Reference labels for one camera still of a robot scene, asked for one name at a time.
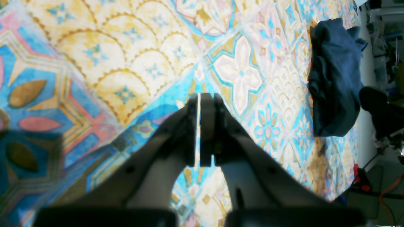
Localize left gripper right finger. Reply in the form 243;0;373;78
200;93;366;227

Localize dark navy t-shirt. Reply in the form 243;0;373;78
308;18;368;137

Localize orange clamp bottom right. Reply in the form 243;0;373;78
350;164;373;195

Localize patterned colourful tablecloth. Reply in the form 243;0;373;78
1;0;358;227

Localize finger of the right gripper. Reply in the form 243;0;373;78
359;86;404;139

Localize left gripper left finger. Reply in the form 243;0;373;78
34;95;198;227

